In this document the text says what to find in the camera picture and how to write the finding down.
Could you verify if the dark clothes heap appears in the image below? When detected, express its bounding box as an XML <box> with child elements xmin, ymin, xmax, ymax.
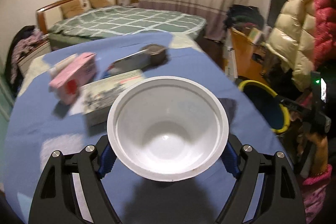
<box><xmin>223</xmin><ymin>5</ymin><xmax>264</xmax><ymax>30</ymax></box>

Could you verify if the bed with green quilt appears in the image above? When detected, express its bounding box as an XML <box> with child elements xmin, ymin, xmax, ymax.
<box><xmin>49</xmin><ymin>6</ymin><xmax>207</xmax><ymax>40</ymax></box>

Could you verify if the red puffer jacket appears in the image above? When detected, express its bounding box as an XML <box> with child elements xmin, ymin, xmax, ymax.
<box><xmin>313</xmin><ymin>0</ymin><xmax>335</xmax><ymax>69</ymax></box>

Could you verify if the brown right pillow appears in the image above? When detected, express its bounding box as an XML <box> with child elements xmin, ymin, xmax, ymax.
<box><xmin>89</xmin><ymin>0</ymin><xmax>112</xmax><ymax>9</ymax></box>

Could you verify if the pink floral cloth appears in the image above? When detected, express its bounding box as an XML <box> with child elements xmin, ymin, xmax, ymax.
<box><xmin>299</xmin><ymin>164</ymin><xmax>332</xmax><ymax>223</ymax></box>

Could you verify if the white paper bowl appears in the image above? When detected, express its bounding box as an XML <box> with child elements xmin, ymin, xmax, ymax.
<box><xmin>107</xmin><ymin>76</ymin><xmax>229</xmax><ymax>182</ymax></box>

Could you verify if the pile of clothes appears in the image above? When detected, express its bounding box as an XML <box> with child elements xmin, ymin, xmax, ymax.
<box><xmin>5</xmin><ymin>25</ymin><xmax>47</xmax><ymax>85</ymax></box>

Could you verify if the wooden headboard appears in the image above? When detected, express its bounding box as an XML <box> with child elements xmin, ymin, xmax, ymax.
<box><xmin>35</xmin><ymin>0</ymin><xmax>118</xmax><ymax>34</ymax></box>

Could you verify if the white pill bottle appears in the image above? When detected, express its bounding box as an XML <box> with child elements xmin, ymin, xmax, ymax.
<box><xmin>49</xmin><ymin>54</ymin><xmax>77</xmax><ymax>79</ymax></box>

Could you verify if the black television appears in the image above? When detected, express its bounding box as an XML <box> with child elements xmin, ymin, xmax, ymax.
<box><xmin>266</xmin><ymin>0</ymin><xmax>287</xmax><ymax>27</ymax></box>

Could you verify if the yellow-rimmed trash bin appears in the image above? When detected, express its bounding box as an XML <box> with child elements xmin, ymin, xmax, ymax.
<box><xmin>238</xmin><ymin>80</ymin><xmax>290</xmax><ymax>135</ymax></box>

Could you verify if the pink milk carton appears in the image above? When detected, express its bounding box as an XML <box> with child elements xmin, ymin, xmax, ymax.
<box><xmin>49</xmin><ymin>52</ymin><xmax>97</xmax><ymax>105</ymax></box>

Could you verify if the brown left pillow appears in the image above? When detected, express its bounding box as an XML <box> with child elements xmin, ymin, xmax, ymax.
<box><xmin>60</xmin><ymin>0</ymin><xmax>84</xmax><ymax>19</ymax></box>

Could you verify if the person's right hand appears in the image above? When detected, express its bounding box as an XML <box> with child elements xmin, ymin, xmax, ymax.
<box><xmin>306</xmin><ymin>133</ymin><xmax>328</xmax><ymax>177</ymax></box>

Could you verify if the brown pillow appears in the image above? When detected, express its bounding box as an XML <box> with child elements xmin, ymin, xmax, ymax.
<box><xmin>89</xmin><ymin>0</ymin><xmax>112</xmax><ymax>9</ymax></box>
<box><xmin>60</xmin><ymin>0</ymin><xmax>84</xmax><ymax>19</ymax></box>

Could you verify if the blue patterned table cloth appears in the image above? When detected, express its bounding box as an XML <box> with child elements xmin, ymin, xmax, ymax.
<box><xmin>3</xmin><ymin>32</ymin><xmax>283</xmax><ymax>223</ymax></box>

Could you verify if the wooden desk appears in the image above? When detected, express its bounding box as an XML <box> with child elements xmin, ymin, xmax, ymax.
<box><xmin>225</xmin><ymin>28</ymin><xmax>266</xmax><ymax>84</ymax></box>

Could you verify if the floral tea box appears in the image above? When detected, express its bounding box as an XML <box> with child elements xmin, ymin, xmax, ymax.
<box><xmin>80</xmin><ymin>69</ymin><xmax>145</xmax><ymax>127</ymax></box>

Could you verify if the white nightstand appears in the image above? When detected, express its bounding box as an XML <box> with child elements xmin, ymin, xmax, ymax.
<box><xmin>18</xmin><ymin>41</ymin><xmax>51</xmax><ymax>77</ymax></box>

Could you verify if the cream puffer jacket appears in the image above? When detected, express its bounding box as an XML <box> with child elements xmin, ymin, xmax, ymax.
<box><xmin>266</xmin><ymin>0</ymin><xmax>316</xmax><ymax>91</ymax></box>

